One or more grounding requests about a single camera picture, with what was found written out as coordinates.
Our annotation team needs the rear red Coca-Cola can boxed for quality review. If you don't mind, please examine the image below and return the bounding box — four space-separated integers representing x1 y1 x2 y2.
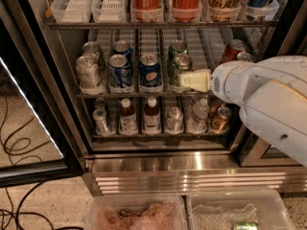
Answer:
221 39 247 63

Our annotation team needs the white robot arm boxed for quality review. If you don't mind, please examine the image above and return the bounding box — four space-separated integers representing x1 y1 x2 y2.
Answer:
178 56 307 166

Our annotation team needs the red coca-cola can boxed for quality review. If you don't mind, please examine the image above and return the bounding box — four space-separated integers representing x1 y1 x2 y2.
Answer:
237 52 254 62
221 39 247 63

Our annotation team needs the front white soda can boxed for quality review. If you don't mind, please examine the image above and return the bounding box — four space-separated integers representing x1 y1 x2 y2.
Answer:
76 56 103 89

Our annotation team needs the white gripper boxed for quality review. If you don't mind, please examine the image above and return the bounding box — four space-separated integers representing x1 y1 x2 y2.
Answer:
178 60 266 106

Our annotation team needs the clear water bottle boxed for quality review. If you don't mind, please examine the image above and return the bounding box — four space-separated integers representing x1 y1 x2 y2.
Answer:
188 99 209 134

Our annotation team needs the front red Coca-Cola can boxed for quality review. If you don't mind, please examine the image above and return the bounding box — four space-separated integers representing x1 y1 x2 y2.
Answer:
237 52 254 62

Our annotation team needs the rear white soda can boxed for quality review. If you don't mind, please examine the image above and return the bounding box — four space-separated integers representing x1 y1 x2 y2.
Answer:
83 41 104 66

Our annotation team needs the right clear plastic bin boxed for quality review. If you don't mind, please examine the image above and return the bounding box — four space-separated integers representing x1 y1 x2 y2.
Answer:
186 187 295 230

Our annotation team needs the right brown juice bottle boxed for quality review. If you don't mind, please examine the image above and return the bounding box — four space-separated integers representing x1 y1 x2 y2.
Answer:
143 97 161 134

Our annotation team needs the silver can bottom shelf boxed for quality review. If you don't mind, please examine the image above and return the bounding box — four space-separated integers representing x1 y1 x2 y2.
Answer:
166 107 183 131

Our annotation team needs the green soda can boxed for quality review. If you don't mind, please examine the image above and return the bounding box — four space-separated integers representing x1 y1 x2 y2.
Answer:
169 53 193 86
168 40 188 67

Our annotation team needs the front slim silver can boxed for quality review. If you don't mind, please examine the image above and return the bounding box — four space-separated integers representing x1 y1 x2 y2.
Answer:
92 108 110 133

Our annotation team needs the clear plastic bin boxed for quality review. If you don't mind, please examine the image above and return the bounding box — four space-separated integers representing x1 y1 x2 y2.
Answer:
186 187 295 230
83 194 187 230

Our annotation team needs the brown juice bottle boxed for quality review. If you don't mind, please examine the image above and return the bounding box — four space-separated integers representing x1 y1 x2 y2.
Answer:
119 98 137 133
143 97 161 134

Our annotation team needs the open glass fridge door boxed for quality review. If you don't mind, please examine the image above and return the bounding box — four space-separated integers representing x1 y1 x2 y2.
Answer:
0 0 84 188

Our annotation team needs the front light blue Pepsi can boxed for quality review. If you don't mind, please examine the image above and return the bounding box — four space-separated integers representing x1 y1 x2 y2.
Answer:
108 55 132 88

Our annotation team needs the left brown juice bottle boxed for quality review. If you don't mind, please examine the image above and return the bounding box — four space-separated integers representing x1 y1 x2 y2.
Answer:
119 98 137 133

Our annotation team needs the rear copper can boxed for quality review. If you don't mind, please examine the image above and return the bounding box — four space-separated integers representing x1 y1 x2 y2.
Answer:
208 97 225 118

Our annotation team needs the rear slim silver can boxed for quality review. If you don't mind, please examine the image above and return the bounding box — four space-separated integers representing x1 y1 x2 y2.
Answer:
93 98 106 109

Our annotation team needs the copper can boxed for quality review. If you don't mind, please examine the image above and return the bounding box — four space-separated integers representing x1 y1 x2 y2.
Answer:
210 106 232 131
208 97 225 118

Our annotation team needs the left clear plastic bin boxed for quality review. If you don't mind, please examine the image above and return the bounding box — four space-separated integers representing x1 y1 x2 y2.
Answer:
83 194 187 230

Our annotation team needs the slim silver can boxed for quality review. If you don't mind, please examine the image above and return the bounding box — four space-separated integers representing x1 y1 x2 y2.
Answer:
92 108 110 133
93 98 106 109

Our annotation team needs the stainless steel fridge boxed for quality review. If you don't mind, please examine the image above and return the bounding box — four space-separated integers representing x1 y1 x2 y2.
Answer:
3 0 306 196

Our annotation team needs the black floor cable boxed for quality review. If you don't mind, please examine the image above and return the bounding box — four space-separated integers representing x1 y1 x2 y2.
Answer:
0 96 84 230

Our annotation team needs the green can in bin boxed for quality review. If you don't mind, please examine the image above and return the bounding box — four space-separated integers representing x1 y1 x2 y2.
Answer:
232 221 260 230

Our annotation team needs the rear blue Pepsi can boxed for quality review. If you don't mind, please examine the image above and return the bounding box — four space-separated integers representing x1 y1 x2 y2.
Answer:
112 40 132 61

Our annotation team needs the empty white shelf tray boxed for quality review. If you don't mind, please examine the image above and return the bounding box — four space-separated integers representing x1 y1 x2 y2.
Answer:
51 0 92 23

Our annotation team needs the white soda can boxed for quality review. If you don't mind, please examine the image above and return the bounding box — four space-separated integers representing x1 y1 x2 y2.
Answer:
83 41 104 66
76 56 103 89

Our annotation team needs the front copper can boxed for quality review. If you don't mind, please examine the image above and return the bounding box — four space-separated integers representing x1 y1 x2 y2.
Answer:
210 106 232 131

